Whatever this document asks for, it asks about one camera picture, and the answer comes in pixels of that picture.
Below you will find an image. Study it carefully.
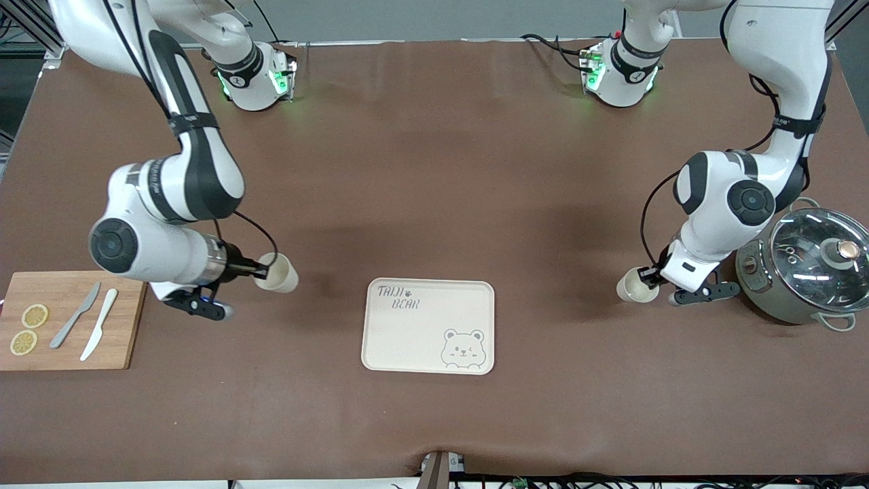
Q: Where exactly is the white IKEA cup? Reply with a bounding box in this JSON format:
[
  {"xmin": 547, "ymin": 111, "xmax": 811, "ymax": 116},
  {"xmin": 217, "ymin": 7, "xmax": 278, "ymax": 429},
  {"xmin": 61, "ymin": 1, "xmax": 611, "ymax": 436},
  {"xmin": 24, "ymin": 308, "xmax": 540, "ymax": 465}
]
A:
[
  {"xmin": 254, "ymin": 252, "xmax": 299, "ymax": 294},
  {"xmin": 616, "ymin": 267, "xmax": 660, "ymax": 304}
]

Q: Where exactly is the pale green electric cooking pot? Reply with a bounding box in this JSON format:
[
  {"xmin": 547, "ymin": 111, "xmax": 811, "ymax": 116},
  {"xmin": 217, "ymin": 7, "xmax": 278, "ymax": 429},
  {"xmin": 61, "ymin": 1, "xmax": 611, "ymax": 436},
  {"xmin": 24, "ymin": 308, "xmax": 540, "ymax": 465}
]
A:
[{"xmin": 735, "ymin": 197, "xmax": 869, "ymax": 332}]

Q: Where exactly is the glass pot lid with knob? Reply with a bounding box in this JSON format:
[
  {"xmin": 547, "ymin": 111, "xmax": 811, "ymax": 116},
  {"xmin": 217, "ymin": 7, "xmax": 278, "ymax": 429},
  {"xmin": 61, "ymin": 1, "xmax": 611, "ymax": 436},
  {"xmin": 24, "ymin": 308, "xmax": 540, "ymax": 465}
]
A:
[{"xmin": 769, "ymin": 207, "xmax": 869, "ymax": 313}]

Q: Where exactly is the white plastic knife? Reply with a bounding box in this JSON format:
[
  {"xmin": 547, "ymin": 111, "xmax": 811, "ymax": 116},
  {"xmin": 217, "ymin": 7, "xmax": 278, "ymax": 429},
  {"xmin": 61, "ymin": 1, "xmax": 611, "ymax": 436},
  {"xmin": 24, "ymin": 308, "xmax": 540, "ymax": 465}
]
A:
[{"xmin": 79, "ymin": 288, "xmax": 119, "ymax": 362}]

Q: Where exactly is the cream bear print tray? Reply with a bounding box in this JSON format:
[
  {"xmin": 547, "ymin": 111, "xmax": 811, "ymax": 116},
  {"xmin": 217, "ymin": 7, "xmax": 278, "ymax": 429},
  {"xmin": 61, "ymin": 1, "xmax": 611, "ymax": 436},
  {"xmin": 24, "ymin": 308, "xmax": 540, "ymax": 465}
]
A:
[{"xmin": 360, "ymin": 278, "xmax": 496, "ymax": 376}]

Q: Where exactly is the grey plastic knife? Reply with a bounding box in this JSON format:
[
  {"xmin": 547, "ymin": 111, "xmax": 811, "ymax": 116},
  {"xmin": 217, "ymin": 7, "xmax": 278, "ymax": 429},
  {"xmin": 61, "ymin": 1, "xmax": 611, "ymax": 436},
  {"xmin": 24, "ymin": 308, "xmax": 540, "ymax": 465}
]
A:
[{"xmin": 49, "ymin": 281, "xmax": 102, "ymax": 350}]

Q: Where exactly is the wooden cutting board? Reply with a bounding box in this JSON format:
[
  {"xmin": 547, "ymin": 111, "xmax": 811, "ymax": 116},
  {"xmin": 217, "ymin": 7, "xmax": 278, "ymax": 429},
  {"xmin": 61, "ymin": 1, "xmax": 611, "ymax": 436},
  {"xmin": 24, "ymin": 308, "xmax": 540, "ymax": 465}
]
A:
[{"xmin": 0, "ymin": 270, "xmax": 147, "ymax": 372}]

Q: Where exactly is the brown table cover mat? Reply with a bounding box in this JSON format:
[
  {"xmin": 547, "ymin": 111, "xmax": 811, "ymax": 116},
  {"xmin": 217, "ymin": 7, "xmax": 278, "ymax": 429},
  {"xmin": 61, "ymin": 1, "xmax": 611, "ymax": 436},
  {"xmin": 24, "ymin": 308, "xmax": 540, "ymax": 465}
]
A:
[{"xmin": 0, "ymin": 37, "xmax": 869, "ymax": 484}]

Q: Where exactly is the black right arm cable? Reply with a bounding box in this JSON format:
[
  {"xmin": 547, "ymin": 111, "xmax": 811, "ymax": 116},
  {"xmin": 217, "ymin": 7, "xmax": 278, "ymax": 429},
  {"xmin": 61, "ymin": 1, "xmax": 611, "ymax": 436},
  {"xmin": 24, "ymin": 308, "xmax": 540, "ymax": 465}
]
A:
[{"xmin": 102, "ymin": 0, "xmax": 279, "ymax": 262}]

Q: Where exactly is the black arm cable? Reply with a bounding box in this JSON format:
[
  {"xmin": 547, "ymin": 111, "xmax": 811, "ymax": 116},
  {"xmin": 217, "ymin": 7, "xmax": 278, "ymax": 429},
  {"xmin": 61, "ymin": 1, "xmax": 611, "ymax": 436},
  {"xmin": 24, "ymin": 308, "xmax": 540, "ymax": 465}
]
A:
[
  {"xmin": 102, "ymin": 0, "xmax": 279, "ymax": 262},
  {"xmin": 640, "ymin": 0, "xmax": 781, "ymax": 272}
]

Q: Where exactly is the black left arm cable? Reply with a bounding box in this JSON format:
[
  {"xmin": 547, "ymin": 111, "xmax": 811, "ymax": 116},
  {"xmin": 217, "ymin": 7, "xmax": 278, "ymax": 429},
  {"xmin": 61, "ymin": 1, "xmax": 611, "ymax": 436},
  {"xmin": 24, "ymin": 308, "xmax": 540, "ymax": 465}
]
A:
[{"xmin": 640, "ymin": 0, "xmax": 781, "ymax": 272}]

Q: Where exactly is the aluminium frame rail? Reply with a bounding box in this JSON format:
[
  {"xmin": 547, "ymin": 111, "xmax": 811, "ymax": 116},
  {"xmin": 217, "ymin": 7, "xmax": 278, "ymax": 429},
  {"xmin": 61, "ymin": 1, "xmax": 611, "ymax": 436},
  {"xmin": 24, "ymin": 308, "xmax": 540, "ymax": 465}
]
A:
[{"xmin": 292, "ymin": 39, "xmax": 408, "ymax": 52}]

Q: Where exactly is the black right base cable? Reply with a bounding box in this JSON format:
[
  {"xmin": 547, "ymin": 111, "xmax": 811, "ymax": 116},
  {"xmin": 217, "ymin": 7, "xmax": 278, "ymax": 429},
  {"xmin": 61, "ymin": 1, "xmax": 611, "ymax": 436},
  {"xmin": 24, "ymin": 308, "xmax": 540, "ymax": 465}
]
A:
[{"xmin": 253, "ymin": 0, "xmax": 284, "ymax": 44}]

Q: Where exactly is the black base cable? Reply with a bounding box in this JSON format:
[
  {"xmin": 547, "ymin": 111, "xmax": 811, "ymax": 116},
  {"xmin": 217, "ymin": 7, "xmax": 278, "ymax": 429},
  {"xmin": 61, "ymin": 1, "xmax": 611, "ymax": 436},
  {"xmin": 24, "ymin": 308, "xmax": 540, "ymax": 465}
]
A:
[
  {"xmin": 521, "ymin": 33, "xmax": 593, "ymax": 73},
  {"xmin": 253, "ymin": 0, "xmax": 284, "ymax": 44}
]

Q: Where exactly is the black left base cable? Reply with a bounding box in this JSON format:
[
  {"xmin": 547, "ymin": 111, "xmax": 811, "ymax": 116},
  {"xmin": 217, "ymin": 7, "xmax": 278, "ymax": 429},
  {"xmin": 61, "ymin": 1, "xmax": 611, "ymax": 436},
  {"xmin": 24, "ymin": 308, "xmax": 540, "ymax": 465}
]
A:
[{"xmin": 521, "ymin": 33, "xmax": 593, "ymax": 73}]

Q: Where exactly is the table edge clamp post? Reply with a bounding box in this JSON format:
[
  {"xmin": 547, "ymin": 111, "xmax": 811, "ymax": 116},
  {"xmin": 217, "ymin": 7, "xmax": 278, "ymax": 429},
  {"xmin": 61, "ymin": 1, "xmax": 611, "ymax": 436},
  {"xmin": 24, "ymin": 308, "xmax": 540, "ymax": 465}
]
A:
[{"xmin": 418, "ymin": 450, "xmax": 469, "ymax": 489}]

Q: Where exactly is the aluminium frame corner post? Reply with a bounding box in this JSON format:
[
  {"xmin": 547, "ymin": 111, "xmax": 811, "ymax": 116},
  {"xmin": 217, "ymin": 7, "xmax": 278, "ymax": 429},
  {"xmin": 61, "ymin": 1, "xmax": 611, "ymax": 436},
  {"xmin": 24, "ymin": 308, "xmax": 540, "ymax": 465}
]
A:
[{"xmin": 825, "ymin": 0, "xmax": 869, "ymax": 52}]

